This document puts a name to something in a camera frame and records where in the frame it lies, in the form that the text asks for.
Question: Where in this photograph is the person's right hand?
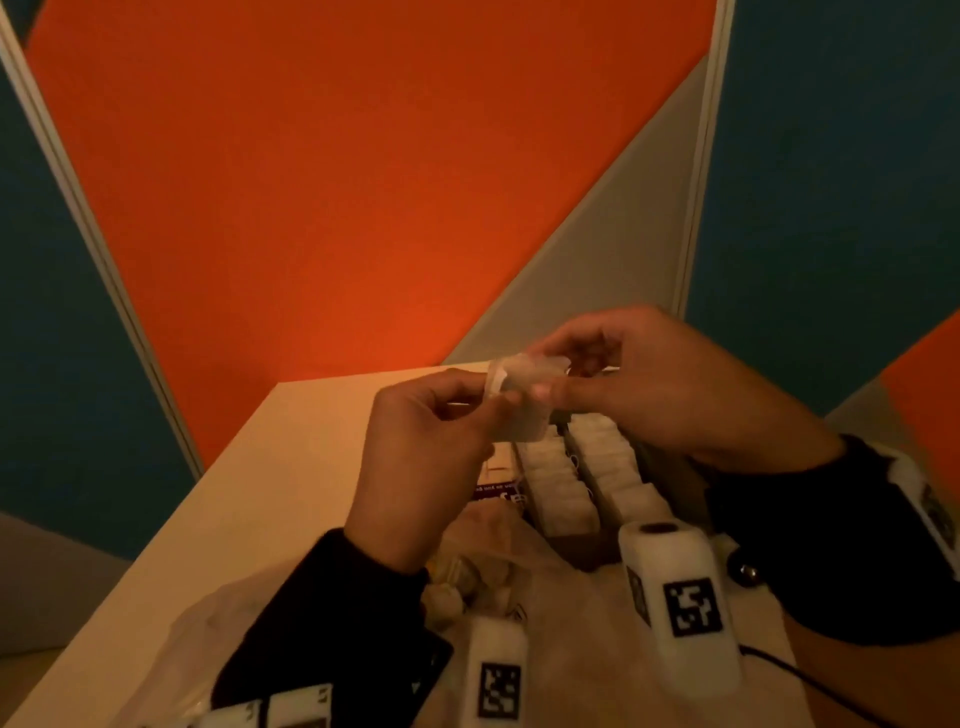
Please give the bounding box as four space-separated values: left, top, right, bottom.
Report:
527 305 847 475

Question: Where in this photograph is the person's left hand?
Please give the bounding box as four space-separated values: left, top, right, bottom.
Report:
343 367 523 575

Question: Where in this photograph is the dark compartment organizer box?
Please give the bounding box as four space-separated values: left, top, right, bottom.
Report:
509 408 721 573

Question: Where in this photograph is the pile of paper tea bags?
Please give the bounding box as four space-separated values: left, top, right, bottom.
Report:
423 551 526 631

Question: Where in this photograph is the white square tea bag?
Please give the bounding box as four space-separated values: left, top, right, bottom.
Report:
485 353 573 444

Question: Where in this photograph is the clear plastic bag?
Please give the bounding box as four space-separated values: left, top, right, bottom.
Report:
112 498 624 728

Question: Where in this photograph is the person's right forearm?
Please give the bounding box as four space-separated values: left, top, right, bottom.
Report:
779 614 960 728

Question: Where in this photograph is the purple white card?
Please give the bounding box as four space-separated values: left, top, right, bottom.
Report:
472 442 526 505

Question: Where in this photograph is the black wrist strap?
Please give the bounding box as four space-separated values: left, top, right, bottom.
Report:
211 528 455 728
708 434 960 648

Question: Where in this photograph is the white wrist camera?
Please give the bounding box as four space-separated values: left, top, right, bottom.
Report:
458 616 530 728
617 518 744 700

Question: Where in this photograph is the black cable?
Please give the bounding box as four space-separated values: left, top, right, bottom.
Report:
738 644 901 728

